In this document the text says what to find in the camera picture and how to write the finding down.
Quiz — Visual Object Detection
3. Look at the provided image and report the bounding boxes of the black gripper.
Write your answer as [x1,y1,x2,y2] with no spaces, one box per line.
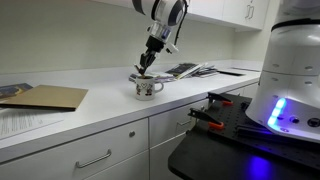
[137,35,166,76]

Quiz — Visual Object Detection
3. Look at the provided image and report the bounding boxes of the thin magazine pile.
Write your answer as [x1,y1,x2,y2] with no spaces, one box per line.
[191,65,220,79]

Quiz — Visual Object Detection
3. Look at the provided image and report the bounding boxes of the printed paper sheet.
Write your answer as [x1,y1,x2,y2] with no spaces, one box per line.
[0,107,65,141]

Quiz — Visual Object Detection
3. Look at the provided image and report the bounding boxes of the black clamp orange tips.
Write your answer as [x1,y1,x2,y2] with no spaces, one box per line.
[187,106,225,131]
[205,91,235,107]

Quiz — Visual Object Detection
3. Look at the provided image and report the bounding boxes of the brown cardboard folder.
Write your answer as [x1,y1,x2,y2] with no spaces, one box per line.
[0,83,90,112]

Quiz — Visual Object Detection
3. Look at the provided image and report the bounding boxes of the narrow white drawer front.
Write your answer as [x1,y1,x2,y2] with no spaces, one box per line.
[148,98,210,148]

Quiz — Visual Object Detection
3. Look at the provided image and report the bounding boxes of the green blue cover magazine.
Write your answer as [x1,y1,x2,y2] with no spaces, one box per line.
[128,71,176,84]

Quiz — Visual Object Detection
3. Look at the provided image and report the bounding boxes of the short silver drawer handle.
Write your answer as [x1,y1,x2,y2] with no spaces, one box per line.
[176,118,193,127]

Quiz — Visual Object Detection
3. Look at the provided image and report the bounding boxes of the black cart table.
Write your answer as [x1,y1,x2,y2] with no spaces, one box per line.
[167,125,320,180]

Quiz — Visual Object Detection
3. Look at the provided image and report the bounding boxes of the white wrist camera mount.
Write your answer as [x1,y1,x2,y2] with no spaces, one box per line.
[165,41,180,55]

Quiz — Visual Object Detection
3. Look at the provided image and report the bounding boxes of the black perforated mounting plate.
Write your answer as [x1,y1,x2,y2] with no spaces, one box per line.
[195,92,320,172]

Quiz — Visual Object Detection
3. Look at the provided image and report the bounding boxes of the wide white drawer front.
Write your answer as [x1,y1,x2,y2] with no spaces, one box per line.
[0,117,150,180]

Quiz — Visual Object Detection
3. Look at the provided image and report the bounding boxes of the white printed mug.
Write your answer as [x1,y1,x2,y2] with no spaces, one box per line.
[134,74,165,102]

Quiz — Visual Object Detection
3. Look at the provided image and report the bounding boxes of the blue cover book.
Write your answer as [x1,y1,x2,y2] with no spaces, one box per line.
[0,82,34,100]

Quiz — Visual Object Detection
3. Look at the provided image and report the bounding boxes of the dark cover magazine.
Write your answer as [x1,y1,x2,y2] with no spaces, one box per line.
[165,62,205,81]

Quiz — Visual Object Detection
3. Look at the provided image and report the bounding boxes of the long silver drawer handle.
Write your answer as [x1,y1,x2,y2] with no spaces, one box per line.
[75,148,113,169]

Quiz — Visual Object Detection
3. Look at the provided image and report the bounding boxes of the silver cabinet door handles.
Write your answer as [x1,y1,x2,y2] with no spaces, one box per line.
[245,3,256,21]

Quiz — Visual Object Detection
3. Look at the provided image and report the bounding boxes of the white upper cabinets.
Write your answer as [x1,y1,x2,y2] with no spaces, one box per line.
[186,0,272,33]

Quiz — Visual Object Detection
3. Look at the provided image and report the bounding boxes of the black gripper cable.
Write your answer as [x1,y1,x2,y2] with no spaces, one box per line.
[173,0,190,46]

